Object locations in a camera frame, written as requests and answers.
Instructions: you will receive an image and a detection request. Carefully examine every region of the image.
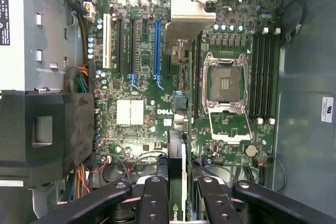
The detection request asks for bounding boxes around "silver coin battery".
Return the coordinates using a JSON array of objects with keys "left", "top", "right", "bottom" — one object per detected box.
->
[{"left": 245, "top": 143, "right": 258, "bottom": 157}]

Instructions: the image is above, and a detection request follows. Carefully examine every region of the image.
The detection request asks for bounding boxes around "silver chipset heatsink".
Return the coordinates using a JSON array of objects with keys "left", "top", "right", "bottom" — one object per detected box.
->
[{"left": 116, "top": 99, "right": 145, "bottom": 126}]

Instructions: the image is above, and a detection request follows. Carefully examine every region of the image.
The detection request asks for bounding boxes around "CPU socket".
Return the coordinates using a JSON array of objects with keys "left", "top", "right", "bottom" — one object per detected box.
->
[{"left": 203, "top": 51, "right": 250, "bottom": 116}]

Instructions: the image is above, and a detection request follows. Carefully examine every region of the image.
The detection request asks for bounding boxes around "black RAM slot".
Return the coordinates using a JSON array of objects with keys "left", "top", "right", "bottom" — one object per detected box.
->
[
  {"left": 261, "top": 26, "right": 269, "bottom": 125},
  {"left": 249, "top": 28, "right": 256, "bottom": 125},
  {"left": 255, "top": 28, "right": 263, "bottom": 125},
  {"left": 268, "top": 27, "right": 281, "bottom": 126}
]

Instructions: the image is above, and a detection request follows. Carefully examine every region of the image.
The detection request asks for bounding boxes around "black fan shroud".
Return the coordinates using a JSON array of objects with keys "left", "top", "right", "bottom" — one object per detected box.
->
[{"left": 0, "top": 89, "right": 97, "bottom": 188}]

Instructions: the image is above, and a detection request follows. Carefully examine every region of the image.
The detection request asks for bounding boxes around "green motherboard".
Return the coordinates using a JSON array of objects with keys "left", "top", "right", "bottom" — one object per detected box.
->
[{"left": 88, "top": 0, "right": 284, "bottom": 169}]

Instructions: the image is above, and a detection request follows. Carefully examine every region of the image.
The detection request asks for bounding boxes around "dark grey PC case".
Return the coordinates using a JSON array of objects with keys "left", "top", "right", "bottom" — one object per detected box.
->
[{"left": 0, "top": 0, "right": 336, "bottom": 224}]

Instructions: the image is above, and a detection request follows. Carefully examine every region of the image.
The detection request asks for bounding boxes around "blue expansion slot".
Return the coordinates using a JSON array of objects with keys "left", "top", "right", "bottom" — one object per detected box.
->
[{"left": 153, "top": 18, "right": 163, "bottom": 78}]

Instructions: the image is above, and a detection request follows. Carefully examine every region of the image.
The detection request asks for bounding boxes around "black expansion slot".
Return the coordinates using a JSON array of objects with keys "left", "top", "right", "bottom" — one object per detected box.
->
[
  {"left": 116, "top": 17, "right": 124, "bottom": 76},
  {"left": 128, "top": 18, "right": 137, "bottom": 76}
]

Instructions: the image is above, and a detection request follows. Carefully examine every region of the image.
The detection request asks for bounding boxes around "white expansion slot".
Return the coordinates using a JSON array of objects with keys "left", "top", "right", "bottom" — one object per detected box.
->
[{"left": 102, "top": 13, "right": 111, "bottom": 70}]

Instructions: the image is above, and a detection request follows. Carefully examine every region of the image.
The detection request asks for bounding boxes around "grey power supply unit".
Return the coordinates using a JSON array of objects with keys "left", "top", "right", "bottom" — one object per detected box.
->
[{"left": 0, "top": 0, "right": 88, "bottom": 93}]

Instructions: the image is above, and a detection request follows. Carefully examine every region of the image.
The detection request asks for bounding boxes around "coloured power wire bundle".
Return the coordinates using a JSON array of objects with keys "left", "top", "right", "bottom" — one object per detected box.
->
[{"left": 64, "top": 66, "right": 90, "bottom": 94}]

